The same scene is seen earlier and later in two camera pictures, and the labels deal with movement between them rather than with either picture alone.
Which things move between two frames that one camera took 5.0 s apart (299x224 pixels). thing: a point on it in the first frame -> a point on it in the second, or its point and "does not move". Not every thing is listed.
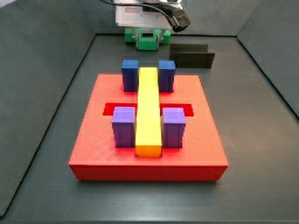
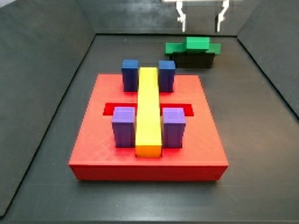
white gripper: x=140 y=16 -> x=178 y=4
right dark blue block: x=165 y=73 does not move
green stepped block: x=146 y=38 -> x=194 y=45
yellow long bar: x=148 y=130 does not move
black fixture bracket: x=190 y=56 does not move
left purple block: x=124 y=126 does not move
